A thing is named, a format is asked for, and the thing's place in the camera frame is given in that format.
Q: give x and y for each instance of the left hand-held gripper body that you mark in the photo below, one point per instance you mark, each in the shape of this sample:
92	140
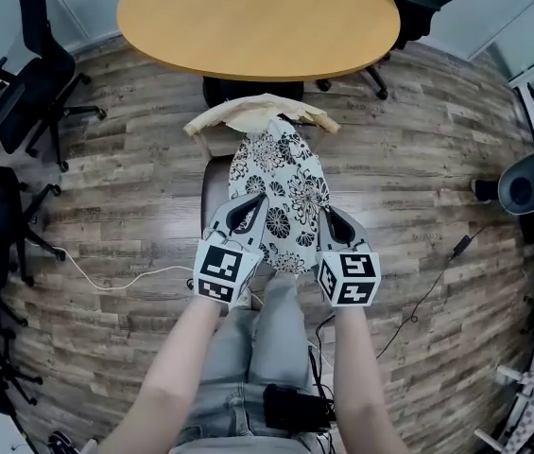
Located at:
221	272

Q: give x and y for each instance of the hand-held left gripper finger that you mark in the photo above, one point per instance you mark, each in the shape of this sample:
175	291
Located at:
221	213
259	227

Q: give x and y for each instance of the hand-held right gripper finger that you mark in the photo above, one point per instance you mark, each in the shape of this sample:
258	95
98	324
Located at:
324	234
356	232

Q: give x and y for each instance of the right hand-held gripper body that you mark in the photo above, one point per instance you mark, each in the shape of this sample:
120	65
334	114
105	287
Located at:
351	277

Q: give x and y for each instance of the pale wooden chair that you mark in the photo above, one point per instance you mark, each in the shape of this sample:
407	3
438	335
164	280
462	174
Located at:
214	187

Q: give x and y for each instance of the floral round cushion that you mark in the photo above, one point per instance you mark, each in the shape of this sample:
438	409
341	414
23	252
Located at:
276	182

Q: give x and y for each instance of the person's right forearm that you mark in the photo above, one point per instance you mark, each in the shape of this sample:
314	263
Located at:
366	376

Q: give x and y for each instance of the person's left forearm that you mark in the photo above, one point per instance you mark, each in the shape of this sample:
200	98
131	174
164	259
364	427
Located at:
177	371

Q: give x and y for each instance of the person's grey jeans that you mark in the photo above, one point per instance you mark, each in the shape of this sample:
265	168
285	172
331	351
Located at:
233	348

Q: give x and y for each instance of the black waist pouch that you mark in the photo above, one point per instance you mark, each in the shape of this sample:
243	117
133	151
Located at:
295	407

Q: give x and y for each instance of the person's grey shirt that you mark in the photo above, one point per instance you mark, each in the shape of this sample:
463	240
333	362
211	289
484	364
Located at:
247	447

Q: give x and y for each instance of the grey black machine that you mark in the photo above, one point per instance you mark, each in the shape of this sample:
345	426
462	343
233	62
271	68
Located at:
528	187

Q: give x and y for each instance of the pale wooden rack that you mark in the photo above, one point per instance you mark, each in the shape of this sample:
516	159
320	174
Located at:
507	372

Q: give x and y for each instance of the oval wooden table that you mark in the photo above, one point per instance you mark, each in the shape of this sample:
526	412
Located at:
257	17

